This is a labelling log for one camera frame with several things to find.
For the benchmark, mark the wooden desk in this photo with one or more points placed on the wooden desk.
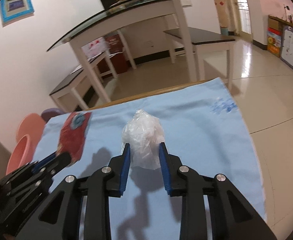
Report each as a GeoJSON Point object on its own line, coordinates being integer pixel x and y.
{"type": "Point", "coordinates": [274, 20]}

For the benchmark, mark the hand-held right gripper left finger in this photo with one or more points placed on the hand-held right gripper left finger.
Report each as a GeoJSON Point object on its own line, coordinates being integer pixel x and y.
{"type": "Point", "coordinates": [125, 170]}

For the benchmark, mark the white bench with dark seat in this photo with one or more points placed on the white bench with dark seat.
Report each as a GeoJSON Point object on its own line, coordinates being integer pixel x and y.
{"type": "Point", "coordinates": [69, 81]}
{"type": "Point", "coordinates": [206, 36]}

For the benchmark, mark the light blue cloth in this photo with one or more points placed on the light blue cloth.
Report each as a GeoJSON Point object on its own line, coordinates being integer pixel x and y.
{"type": "Point", "coordinates": [199, 142]}

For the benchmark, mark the printed cardboard fruit box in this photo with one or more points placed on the printed cardboard fruit box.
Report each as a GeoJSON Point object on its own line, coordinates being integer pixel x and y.
{"type": "Point", "coordinates": [274, 42]}

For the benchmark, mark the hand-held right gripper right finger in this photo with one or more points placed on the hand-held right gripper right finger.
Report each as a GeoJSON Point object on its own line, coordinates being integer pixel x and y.
{"type": "Point", "coordinates": [164, 170]}

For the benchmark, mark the purple framed drawing board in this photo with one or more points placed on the purple framed drawing board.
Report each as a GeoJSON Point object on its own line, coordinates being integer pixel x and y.
{"type": "Point", "coordinates": [292, 47]}

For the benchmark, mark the blue framed wall picture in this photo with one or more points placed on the blue framed wall picture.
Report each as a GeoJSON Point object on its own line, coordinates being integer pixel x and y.
{"type": "Point", "coordinates": [16, 3]}

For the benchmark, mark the clear plastic bag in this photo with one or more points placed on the clear plastic bag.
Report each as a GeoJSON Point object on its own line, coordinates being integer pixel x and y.
{"type": "Point", "coordinates": [96, 47]}

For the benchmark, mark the dark red carton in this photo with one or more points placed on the dark red carton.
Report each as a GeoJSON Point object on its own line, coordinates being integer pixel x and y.
{"type": "Point", "coordinates": [116, 60]}

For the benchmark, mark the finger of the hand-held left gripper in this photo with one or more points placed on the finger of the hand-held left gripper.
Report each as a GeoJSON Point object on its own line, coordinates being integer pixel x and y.
{"type": "Point", "coordinates": [61, 162]}
{"type": "Point", "coordinates": [45, 161]}

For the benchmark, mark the pink plastic bucket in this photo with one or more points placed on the pink plastic bucket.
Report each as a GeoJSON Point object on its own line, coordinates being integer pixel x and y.
{"type": "Point", "coordinates": [19, 155]}

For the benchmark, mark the pink plastic chair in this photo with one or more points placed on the pink plastic chair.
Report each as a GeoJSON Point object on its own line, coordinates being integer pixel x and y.
{"type": "Point", "coordinates": [30, 125]}

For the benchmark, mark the white plastic bag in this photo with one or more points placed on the white plastic bag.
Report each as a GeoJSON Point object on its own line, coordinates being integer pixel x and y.
{"type": "Point", "coordinates": [144, 135]}

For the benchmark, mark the light blue waste bin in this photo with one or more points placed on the light blue waste bin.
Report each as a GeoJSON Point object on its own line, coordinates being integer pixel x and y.
{"type": "Point", "coordinates": [224, 31]}

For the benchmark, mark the white paper sheet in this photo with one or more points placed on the white paper sheet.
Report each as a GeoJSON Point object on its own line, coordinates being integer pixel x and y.
{"type": "Point", "coordinates": [76, 69]}

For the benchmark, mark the red printed snack packet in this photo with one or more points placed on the red printed snack packet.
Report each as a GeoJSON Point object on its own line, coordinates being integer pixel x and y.
{"type": "Point", "coordinates": [72, 137]}

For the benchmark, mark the desk lamp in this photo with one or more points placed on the desk lamp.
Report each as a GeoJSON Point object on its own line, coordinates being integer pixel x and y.
{"type": "Point", "coordinates": [286, 8]}

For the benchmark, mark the white glass-topped dining table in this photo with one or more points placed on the white glass-topped dining table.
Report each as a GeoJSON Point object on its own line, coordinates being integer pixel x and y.
{"type": "Point", "coordinates": [126, 17]}

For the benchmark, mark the wall socket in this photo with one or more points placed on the wall socket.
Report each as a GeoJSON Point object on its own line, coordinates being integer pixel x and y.
{"type": "Point", "coordinates": [150, 43]}

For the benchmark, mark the white balcony door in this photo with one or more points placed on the white balcony door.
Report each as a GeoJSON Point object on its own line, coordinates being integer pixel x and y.
{"type": "Point", "coordinates": [244, 10]}

